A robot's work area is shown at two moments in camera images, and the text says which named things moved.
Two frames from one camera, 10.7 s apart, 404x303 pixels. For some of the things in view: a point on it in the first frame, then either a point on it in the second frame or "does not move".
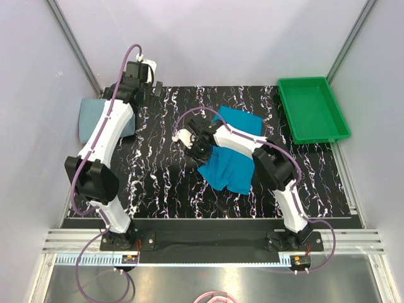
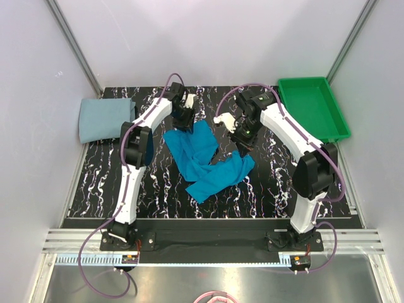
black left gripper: [153, 100] → [187, 124]
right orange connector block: [300, 261] does not move
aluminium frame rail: [348, 240] does not move
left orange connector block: [129, 259] does not move
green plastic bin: [312, 112] does not move
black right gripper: [201, 158] → [243, 146]
